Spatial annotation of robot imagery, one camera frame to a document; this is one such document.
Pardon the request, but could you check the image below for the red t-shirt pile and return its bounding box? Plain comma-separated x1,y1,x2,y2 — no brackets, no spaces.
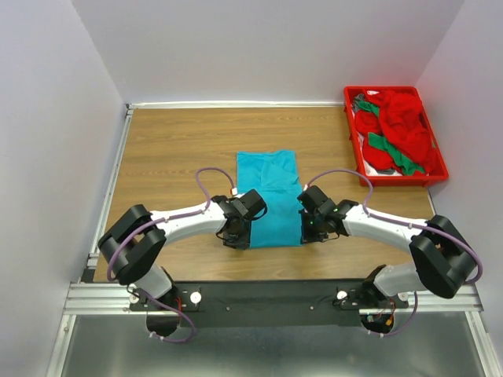
361,89,437,176

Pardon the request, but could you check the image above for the grey garment in bin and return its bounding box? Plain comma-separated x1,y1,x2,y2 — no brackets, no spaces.
351,93,369,112

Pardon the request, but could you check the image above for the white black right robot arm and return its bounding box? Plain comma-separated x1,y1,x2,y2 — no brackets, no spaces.
297,185,480,308

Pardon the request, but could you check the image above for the green t-shirt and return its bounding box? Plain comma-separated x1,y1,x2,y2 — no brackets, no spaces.
352,101,425,176

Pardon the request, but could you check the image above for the aluminium frame rail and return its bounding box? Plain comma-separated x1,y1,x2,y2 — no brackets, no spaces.
49,107,500,376

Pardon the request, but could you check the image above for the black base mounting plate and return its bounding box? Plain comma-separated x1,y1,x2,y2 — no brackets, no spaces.
128,279,409,329

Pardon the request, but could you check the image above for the teal t-shirt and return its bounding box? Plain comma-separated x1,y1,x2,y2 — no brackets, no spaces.
237,150,302,248

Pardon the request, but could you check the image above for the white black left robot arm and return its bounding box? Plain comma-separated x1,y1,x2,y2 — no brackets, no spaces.
97,189,268,310

